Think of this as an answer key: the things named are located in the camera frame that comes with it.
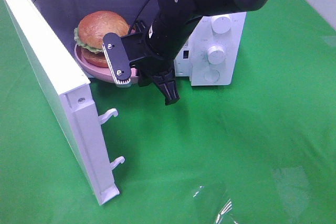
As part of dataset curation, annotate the lower white microwave knob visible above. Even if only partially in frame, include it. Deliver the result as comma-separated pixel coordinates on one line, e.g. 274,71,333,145
207,45,226,65

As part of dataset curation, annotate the round door release button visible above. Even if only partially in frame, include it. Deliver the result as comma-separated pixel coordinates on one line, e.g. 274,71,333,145
204,70,220,83

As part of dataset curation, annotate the white microwave door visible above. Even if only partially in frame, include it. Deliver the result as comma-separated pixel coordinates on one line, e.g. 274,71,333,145
4,0,125,205

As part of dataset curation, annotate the burger with lettuce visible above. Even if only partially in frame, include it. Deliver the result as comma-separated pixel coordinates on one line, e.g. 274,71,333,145
73,10,130,68

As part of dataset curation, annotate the white microwave knob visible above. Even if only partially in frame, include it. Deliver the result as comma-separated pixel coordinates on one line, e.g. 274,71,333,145
211,15,232,34
207,45,226,65

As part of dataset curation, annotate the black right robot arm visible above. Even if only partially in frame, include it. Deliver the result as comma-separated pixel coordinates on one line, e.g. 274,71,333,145
114,0,268,105

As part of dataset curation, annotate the green table cloth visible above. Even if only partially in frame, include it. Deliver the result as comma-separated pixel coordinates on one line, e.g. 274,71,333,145
1,0,335,223

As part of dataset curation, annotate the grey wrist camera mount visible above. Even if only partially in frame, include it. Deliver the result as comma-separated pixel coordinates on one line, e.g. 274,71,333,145
102,33,132,88

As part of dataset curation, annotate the clear plastic film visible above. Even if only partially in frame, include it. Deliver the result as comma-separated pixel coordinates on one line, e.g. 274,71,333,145
192,182,238,223

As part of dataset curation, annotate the upper white microwave knob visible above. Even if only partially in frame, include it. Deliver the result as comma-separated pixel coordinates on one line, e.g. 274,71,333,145
211,15,232,34

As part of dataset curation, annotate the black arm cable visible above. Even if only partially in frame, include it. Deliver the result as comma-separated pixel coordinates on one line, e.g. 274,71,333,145
131,0,166,32

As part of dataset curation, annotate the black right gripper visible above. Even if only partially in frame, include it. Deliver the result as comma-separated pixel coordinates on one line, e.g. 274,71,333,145
121,16,194,105

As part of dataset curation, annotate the pink round plate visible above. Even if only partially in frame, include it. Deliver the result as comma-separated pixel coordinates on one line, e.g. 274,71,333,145
74,43,141,83

